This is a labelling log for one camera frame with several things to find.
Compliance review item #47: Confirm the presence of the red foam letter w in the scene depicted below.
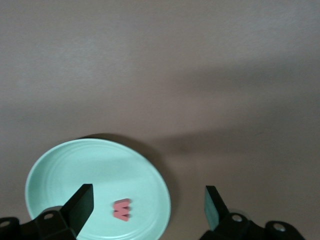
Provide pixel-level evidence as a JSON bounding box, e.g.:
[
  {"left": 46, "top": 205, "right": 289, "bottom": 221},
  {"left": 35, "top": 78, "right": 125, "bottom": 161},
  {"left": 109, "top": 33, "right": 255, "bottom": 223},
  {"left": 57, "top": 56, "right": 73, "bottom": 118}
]
[{"left": 112, "top": 198, "right": 131, "bottom": 222}]

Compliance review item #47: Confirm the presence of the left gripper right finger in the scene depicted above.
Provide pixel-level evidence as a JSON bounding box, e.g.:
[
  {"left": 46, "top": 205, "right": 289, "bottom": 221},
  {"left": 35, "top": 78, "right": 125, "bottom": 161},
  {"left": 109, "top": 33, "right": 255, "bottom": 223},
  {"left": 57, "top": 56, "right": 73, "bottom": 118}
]
[{"left": 199, "top": 185, "right": 305, "bottom": 240}]

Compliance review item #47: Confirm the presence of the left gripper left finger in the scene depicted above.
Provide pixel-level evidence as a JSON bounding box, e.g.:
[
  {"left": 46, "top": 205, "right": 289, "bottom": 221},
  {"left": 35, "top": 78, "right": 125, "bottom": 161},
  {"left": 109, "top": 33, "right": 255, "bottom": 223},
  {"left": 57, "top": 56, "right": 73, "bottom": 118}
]
[{"left": 0, "top": 183, "right": 95, "bottom": 240}]

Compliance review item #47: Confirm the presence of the green plate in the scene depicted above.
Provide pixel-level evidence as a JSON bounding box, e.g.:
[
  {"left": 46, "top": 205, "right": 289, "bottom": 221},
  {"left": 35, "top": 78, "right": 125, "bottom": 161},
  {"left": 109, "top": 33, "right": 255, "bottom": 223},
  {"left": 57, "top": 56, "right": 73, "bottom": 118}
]
[{"left": 24, "top": 138, "right": 172, "bottom": 240}]

